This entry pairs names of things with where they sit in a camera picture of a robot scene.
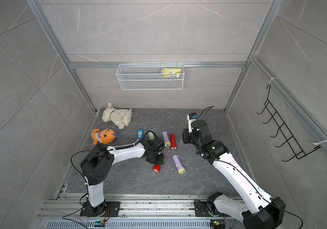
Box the blue flashlight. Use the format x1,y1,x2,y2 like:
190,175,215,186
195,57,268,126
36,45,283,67
137,129,143,140

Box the purple flashlight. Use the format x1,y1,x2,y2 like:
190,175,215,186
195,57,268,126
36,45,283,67
172,155,185,174
162,131,171,148

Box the white wire basket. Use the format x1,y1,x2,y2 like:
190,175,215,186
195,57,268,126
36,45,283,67
116,64,185,90

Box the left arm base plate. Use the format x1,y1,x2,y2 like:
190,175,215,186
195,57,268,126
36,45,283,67
80,201,121,217

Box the green flashlight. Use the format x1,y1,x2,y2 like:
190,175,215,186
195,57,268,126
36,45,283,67
148,130,155,140

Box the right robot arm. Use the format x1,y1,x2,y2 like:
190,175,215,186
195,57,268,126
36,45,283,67
182,115,287,229

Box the yellow item in basket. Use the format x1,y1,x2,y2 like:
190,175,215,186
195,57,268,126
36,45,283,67
161,68,182,78

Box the orange plush toy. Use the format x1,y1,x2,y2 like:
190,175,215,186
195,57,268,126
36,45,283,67
91,129,118,146

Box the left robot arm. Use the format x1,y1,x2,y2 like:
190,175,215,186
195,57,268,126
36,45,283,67
78,130,165,218

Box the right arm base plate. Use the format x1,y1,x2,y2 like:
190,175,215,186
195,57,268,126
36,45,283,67
194,199,225,217

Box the white plush dog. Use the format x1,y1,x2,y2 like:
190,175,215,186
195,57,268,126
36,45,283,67
102,102,132,130

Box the black wall hook rack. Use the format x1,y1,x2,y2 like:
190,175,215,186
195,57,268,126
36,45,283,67
257,85,321,162

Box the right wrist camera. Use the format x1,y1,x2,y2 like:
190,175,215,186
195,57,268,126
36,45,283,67
187,112,197,133

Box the red flashlight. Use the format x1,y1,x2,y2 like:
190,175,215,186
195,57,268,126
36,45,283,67
170,134,177,151
153,165,161,173

